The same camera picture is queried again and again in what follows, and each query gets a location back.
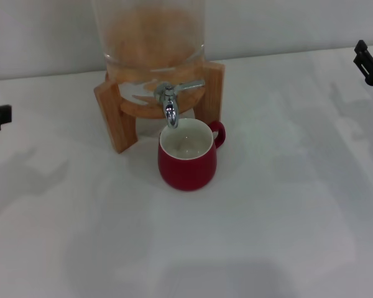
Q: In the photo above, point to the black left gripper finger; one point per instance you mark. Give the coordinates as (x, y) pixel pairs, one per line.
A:
(3, 114)

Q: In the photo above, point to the red cup with white inside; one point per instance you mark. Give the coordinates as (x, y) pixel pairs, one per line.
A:
(186, 174)

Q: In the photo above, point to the chrome faucet tap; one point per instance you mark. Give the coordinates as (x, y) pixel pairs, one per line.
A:
(171, 111)

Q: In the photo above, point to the wooden dispenser stand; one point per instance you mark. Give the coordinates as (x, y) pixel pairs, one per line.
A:
(122, 130)

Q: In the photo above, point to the clear glass dispenser jar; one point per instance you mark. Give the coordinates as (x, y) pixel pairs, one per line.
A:
(152, 37)

